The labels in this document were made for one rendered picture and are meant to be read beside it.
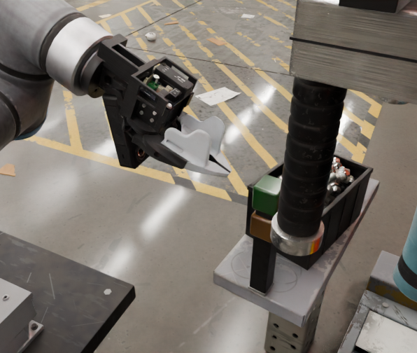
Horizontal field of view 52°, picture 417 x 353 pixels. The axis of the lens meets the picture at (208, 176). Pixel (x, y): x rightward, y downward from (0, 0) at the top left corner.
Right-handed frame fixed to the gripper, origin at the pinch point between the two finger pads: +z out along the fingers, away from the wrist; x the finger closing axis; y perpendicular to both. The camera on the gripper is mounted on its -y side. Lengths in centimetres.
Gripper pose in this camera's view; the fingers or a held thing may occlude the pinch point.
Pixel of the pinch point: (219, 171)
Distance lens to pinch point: 54.1
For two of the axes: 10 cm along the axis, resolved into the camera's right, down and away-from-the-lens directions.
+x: 4.7, -5.2, 7.1
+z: 8.0, 5.9, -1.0
